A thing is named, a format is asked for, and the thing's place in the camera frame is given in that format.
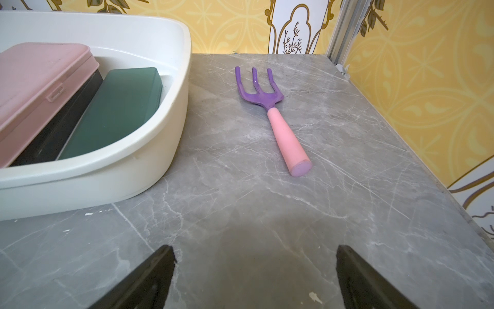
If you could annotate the green pencil case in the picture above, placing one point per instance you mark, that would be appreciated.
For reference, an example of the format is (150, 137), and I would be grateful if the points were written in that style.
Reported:
(124, 102)

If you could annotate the black pencil case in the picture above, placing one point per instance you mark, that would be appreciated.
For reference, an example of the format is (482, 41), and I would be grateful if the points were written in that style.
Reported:
(48, 144)

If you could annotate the pink pencil case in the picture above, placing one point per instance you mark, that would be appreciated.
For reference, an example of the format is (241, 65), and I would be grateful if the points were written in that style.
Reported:
(37, 80)

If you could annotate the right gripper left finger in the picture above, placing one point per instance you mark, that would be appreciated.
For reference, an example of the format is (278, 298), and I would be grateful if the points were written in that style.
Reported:
(145, 287)

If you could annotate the purple garden fork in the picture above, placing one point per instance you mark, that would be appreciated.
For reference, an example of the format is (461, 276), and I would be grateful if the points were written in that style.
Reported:
(295, 157)

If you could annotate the white plastic storage box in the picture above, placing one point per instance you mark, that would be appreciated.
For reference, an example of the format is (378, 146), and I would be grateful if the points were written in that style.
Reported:
(131, 165)

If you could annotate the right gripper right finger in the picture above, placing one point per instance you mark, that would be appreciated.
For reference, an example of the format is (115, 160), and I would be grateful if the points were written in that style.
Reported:
(362, 286)

